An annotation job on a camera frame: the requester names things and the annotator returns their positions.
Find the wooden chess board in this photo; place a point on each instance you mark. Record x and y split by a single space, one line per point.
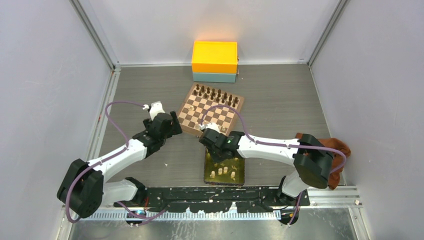
205 104

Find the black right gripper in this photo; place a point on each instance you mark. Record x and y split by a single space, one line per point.
217 159

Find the brown cloth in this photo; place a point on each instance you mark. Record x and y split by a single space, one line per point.
339 149

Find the yellow metal tray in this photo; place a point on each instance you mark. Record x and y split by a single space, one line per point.
230 172

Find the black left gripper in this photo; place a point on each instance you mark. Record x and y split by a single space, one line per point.
174 128

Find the teal plastic box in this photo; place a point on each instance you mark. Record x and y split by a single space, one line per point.
214 77

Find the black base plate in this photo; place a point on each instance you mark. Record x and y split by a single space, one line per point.
247 199

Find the yellow plastic box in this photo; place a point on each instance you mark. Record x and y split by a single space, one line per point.
220 57

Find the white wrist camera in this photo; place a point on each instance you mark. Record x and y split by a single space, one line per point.
154 109
210 125

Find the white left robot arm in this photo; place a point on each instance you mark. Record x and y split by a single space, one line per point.
86 185

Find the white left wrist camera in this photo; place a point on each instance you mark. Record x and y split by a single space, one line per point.
154 109

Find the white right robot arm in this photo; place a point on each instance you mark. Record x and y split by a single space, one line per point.
279 150

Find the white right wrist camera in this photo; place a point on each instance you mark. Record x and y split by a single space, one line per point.
210 125

